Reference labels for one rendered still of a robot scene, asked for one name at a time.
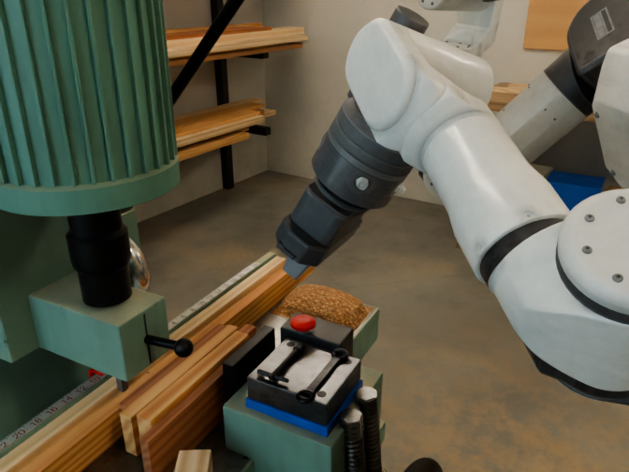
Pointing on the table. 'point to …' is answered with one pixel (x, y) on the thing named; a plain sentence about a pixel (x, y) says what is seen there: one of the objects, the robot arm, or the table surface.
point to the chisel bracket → (99, 328)
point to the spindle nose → (100, 257)
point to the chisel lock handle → (182, 347)
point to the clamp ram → (247, 360)
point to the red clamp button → (302, 323)
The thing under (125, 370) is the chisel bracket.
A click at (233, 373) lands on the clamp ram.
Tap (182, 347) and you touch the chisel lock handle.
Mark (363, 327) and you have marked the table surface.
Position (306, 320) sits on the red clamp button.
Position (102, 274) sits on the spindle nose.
